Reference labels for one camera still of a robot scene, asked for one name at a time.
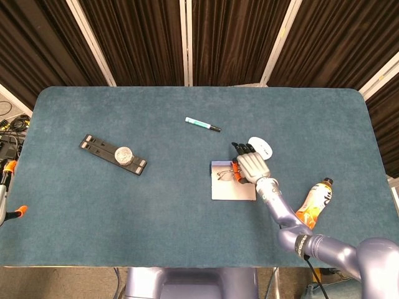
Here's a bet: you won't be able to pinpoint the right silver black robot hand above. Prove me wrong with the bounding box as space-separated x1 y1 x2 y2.
231 141 272 185

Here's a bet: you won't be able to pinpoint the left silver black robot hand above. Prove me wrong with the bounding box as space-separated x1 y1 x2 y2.
0 158 29 228

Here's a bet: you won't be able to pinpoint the thin-framed eyeglasses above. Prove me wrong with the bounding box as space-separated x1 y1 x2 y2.
216 169 237 183

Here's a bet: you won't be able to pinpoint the white and purple notebook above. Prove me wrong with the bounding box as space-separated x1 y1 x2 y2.
210 159 259 201

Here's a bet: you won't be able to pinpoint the white computer mouse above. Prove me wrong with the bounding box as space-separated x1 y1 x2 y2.
248 136 273 162

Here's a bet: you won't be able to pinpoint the green white marker pen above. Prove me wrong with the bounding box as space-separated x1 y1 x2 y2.
185 116 222 133

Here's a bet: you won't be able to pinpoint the orange drink bottle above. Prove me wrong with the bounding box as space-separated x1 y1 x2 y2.
294 177 335 232

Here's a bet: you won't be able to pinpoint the black folding stand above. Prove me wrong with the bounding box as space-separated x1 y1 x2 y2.
79 133 148 178

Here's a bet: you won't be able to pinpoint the blue table mat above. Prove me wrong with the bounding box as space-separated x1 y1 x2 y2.
0 86 399 269

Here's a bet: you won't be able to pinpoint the grey metal table leg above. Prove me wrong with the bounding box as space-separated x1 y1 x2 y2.
270 267 280 299

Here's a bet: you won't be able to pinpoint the dark brown curtain panel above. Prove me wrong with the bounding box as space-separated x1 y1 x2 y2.
191 0 292 87
364 77 399 179
0 0 108 110
267 0 399 92
79 0 188 87

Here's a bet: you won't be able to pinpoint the clear jar of paper clips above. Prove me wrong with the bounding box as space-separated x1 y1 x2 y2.
113 146 135 166

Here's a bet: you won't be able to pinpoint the purple robot torso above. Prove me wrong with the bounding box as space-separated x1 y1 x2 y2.
124 267 260 299

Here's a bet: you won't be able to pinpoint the teal fabric bag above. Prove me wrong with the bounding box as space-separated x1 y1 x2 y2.
300 276 364 299

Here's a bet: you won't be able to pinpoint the black and yellow floor cables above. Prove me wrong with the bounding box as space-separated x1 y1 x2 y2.
0 113 32 163

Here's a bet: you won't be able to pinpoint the white partition post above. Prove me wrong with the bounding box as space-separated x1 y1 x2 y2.
358 52 399 101
0 82 34 118
66 0 117 87
180 0 194 87
259 0 302 88

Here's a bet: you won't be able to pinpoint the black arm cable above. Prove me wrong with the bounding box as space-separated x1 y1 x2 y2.
304 254 329 299

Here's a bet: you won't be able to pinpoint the blue cable under table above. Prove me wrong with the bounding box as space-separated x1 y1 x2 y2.
113 267 126 299

